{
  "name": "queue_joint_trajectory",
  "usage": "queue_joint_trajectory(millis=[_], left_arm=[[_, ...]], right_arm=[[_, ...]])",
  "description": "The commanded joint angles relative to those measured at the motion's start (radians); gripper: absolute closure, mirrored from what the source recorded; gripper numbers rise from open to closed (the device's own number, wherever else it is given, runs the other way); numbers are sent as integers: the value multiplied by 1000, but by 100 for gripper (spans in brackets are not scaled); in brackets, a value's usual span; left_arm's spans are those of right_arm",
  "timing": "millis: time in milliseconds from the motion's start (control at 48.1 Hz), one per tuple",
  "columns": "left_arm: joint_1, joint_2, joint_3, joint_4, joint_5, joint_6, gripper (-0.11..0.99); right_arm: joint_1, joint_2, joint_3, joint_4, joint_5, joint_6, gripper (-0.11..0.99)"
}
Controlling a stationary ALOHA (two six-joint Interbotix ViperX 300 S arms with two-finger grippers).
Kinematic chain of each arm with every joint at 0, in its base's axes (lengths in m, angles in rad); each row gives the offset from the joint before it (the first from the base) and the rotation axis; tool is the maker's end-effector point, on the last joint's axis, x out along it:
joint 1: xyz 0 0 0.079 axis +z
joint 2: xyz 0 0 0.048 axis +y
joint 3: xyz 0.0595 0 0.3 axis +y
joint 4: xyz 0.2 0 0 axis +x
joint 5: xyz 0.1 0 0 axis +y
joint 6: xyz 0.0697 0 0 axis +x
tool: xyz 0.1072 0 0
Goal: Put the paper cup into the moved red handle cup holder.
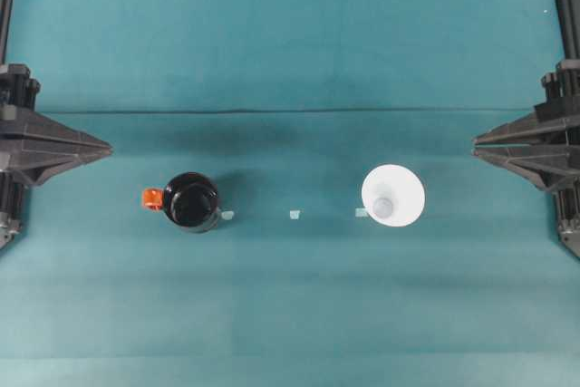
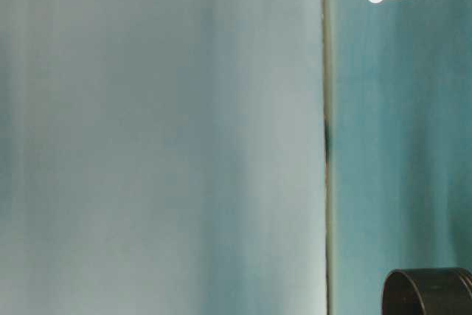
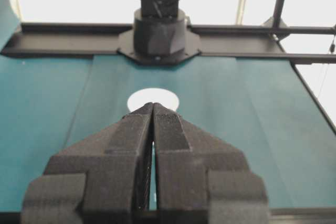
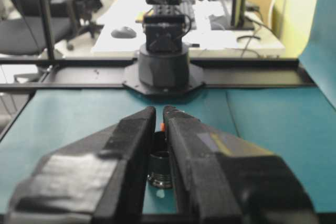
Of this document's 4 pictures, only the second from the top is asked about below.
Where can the blue-green table cloth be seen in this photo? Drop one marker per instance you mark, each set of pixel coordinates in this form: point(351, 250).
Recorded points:
point(387, 127)

